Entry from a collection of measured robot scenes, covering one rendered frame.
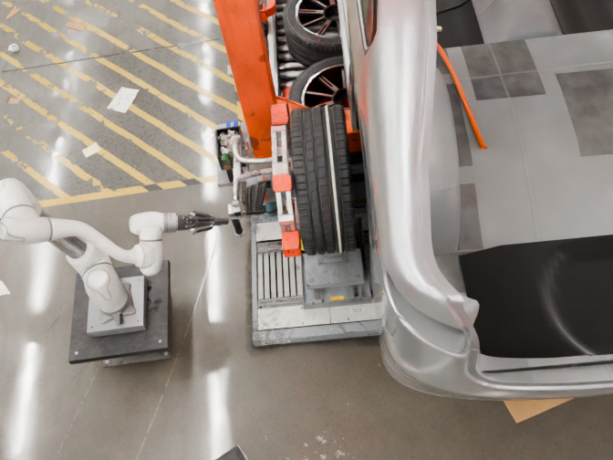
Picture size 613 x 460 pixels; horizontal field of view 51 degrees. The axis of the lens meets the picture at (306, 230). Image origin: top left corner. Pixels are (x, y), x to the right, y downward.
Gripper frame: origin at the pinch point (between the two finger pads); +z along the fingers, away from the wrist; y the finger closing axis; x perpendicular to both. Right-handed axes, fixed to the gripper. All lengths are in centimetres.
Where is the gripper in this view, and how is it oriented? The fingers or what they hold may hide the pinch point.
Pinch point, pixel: (221, 221)
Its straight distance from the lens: 303.7
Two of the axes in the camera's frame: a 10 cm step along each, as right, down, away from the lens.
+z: 9.8, -0.2, 2.2
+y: -1.4, -8.3, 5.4
